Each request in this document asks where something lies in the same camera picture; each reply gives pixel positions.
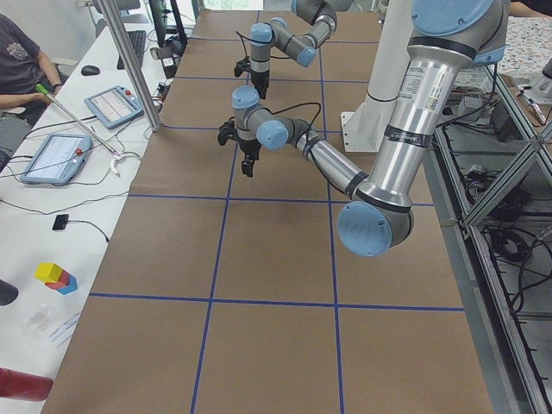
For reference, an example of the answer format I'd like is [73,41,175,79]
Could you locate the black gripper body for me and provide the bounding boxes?
[251,71,270,91]
[238,138,261,161]

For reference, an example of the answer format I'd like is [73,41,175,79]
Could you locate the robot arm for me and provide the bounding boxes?
[235,0,352,99]
[217,1,510,256]

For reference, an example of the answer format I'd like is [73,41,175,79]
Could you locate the black keyboard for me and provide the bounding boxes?
[127,30,147,67]

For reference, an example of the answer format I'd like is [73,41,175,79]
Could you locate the teach pendant far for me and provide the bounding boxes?
[84,85,143,129]

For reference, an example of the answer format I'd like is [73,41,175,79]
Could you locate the teach pendant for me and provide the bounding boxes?
[20,134,92,185]
[84,85,143,129]

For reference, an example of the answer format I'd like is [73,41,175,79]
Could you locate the black computer mouse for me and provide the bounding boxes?
[80,65,101,77]

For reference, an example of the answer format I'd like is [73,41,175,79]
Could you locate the teach pendant near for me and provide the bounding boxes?
[20,134,92,185]

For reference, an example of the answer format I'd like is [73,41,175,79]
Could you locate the small black box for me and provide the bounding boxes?
[52,214,69,231]

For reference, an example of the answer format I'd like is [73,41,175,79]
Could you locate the colourful wooden blocks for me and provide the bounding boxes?
[34,262,78,295]

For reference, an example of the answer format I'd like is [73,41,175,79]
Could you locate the seated person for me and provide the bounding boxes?
[0,12,66,160]

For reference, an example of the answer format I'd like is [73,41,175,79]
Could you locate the clear plastic bag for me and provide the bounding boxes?
[21,304,60,342]

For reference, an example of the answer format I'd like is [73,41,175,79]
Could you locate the red cylinder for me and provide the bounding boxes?
[1,368,53,402]

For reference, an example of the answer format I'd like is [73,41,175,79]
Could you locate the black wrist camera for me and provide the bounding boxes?
[234,56,251,78]
[217,120,237,146]

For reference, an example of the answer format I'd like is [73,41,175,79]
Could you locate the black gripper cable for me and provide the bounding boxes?
[271,101,323,143]
[235,28,254,61]

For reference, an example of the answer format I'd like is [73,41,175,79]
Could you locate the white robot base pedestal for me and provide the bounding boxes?
[341,0,413,153]

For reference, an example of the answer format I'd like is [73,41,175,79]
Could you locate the grabber stick green handle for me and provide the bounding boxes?
[35,84,129,177]

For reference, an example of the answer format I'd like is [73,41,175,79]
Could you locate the aluminium frame post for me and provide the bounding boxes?
[97,0,160,132]

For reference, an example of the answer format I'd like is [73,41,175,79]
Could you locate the aluminium frame rack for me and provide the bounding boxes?
[423,68,551,413]

